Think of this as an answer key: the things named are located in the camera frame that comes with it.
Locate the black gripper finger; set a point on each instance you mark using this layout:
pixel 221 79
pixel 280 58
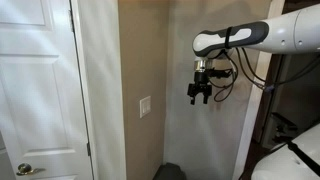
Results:
pixel 192 100
pixel 205 99

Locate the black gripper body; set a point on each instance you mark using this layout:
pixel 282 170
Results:
pixel 200 85

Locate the white panel door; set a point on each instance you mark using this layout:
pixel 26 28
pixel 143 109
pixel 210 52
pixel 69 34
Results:
pixel 42 116

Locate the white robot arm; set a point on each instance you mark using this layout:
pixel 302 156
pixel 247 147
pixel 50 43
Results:
pixel 290 33

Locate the dark floor object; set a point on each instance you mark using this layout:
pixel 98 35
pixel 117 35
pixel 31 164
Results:
pixel 169 171

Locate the brass door handle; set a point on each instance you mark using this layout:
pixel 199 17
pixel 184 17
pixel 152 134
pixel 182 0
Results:
pixel 26 169

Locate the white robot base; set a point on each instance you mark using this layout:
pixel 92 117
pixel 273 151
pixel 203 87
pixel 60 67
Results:
pixel 284 164

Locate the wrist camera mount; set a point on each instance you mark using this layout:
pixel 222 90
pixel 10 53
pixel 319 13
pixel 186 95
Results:
pixel 225 73

